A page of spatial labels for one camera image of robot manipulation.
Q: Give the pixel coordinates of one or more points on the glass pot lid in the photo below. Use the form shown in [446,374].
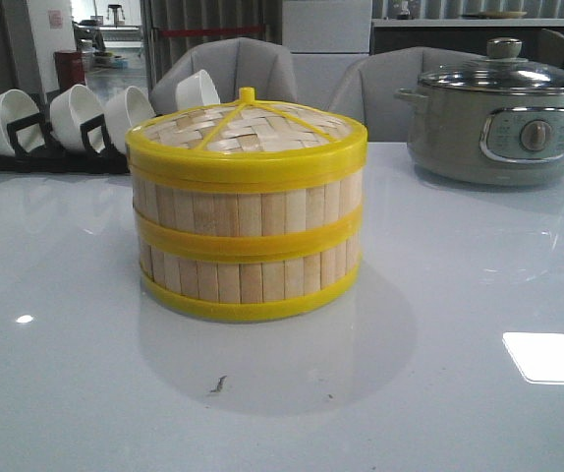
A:
[502,70]

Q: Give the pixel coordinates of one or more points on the black bowl rack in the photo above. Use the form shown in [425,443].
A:
[35,148]

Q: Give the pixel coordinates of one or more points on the red bin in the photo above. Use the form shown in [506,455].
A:
[69,68]

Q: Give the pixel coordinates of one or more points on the left grey chair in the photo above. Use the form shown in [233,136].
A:
[232,64]

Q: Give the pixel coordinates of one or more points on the white cabinet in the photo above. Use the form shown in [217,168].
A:
[325,38]

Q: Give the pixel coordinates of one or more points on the grey electric cooking pot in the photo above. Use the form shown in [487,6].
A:
[501,139]

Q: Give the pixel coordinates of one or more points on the bamboo steamer tier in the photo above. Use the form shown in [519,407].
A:
[248,227]
[250,292]

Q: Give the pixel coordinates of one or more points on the grey chair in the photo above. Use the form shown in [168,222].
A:
[366,91]
[232,64]

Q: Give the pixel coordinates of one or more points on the woven bamboo steamer lid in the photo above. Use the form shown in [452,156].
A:
[247,146]

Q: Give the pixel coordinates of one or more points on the right grey chair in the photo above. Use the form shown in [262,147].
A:
[366,91]

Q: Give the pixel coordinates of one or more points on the white bowl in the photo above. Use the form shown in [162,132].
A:
[15,104]
[124,111]
[68,111]
[196,90]

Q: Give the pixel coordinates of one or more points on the dark shelf counter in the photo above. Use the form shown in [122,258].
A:
[469,35]

